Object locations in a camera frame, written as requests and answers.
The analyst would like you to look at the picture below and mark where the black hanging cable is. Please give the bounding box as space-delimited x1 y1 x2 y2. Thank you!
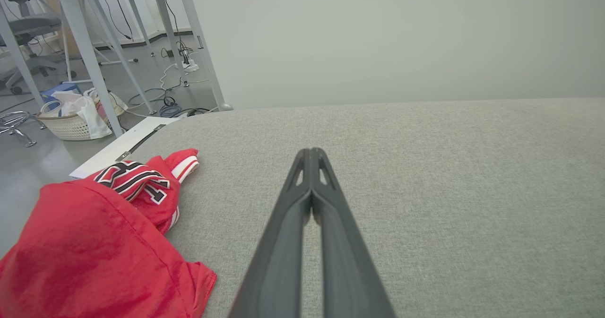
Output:
158 0 190 64

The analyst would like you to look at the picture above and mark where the red and white jersey shirt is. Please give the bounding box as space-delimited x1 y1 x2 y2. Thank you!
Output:
0 148 217 318

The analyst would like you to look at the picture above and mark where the white device at corner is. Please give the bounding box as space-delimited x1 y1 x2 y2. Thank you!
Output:
37 98 126 141

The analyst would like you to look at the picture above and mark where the white board with metal hinge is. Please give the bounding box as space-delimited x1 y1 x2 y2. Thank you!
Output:
69 116 180 179

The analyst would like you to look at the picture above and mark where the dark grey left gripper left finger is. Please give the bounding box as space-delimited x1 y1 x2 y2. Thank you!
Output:
229 148 313 318

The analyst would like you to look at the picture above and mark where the white metal desk leg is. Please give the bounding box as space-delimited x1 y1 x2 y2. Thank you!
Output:
118 0 156 57
78 0 157 116
51 0 124 138
0 6 46 110
175 0 233 112
149 0 190 87

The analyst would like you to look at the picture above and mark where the blue coiled cable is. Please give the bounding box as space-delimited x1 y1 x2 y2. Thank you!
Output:
158 102 183 118

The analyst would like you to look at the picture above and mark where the grey fabric padded platform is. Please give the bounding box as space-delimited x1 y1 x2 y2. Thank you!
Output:
127 97 605 318

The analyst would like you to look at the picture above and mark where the white laundry basket with clothes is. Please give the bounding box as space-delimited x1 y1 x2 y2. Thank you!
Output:
40 88 128 140

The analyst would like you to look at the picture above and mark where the grey office chair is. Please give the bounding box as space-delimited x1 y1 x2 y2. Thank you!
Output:
0 0 76 95

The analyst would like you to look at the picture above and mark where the blue cardboard box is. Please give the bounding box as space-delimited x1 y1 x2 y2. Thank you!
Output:
40 83 82 103

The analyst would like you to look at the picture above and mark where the chrome stool base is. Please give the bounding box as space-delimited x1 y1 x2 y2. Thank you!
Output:
0 111 47 147

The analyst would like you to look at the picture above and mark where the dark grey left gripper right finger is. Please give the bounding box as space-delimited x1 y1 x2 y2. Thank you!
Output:
311 147 396 318

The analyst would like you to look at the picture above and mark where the white floor cable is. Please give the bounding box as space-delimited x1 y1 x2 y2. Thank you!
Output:
158 63 190 93

